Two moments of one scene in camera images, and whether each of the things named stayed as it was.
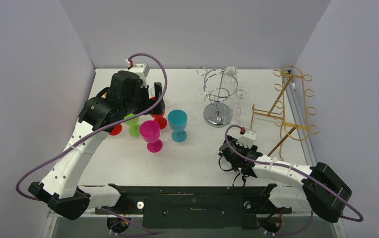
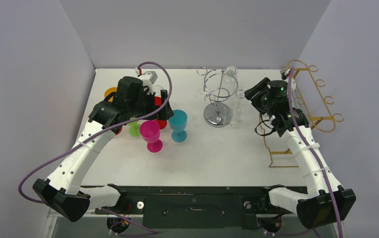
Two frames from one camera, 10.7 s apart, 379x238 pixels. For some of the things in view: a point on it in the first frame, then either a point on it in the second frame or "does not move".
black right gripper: [230, 154] → [255, 93]
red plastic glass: [160, 122] does not move
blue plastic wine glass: [177, 119] does not move
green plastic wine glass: [135, 129] does not move
